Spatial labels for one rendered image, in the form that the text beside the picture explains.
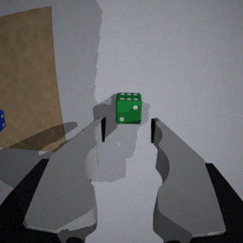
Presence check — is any blue die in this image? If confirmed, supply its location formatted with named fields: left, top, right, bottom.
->
left=0, top=110, right=5, bottom=131

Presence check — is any tan mat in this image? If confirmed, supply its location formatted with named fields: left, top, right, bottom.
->
left=0, top=6, right=66, bottom=152

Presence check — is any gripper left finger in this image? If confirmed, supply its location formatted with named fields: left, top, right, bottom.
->
left=0, top=116, right=106, bottom=243

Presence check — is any green die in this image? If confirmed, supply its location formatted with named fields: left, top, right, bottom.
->
left=115, top=92, right=142, bottom=124

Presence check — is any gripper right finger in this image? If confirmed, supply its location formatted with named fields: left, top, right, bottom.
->
left=151, top=118, right=243, bottom=243

